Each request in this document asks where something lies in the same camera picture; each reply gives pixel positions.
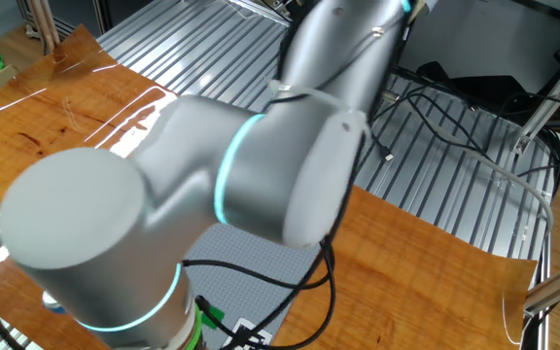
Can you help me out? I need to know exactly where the wood pattern table mat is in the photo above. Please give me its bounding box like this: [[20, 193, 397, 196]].
[[0, 23, 539, 350]]

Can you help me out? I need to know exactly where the green wrist mount ring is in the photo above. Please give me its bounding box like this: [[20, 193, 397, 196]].
[[182, 300, 226, 350]]

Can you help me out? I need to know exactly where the black white fiducial marker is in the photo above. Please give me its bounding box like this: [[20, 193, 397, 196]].
[[221, 317, 274, 350]]

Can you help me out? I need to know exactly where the aluminium extrusion bar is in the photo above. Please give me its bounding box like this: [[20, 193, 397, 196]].
[[522, 252, 560, 318], [511, 41, 560, 157]]

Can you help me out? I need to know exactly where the grey Lego baseplate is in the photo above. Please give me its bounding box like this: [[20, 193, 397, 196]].
[[182, 222, 323, 350]]

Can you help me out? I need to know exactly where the grey cable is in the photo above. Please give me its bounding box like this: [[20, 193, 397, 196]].
[[425, 121, 556, 235]]

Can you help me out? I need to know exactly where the black cable bundle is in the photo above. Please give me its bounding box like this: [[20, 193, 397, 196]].
[[369, 60, 560, 176]]

